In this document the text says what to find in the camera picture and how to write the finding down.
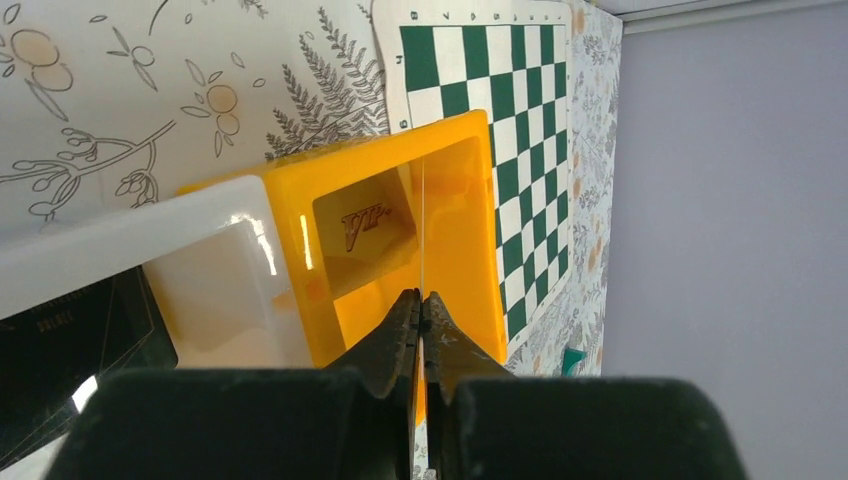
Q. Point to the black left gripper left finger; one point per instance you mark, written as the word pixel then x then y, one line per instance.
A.
pixel 353 419

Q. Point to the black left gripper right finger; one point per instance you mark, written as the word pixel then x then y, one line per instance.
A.
pixel 486 423

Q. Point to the teal card on table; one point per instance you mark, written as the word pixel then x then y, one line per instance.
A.
pixel 571 359

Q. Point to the orange plastic bin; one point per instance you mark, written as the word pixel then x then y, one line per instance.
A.
pixel 344 217

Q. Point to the white plastic bin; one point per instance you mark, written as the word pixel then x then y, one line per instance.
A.
pixel 215 265

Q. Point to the black box in white bin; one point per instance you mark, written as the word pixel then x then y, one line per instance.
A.
pixel 54 354

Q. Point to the green white chessboard mat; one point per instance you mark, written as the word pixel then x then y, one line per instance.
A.
pixel 513 61

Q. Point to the floral table cloth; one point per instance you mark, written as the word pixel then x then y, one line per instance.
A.
pixel 116 105

